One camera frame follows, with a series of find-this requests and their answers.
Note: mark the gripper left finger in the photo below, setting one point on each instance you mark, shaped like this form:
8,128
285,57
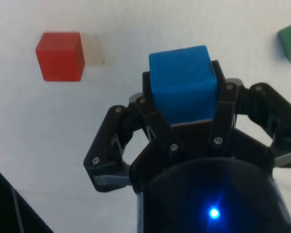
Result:
160,131

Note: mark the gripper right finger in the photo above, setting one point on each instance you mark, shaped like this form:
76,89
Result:
269,104

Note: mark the blue cube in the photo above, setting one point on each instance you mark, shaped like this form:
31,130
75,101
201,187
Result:
184,82

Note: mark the red cube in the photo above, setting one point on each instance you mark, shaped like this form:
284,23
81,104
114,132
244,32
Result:
59,57

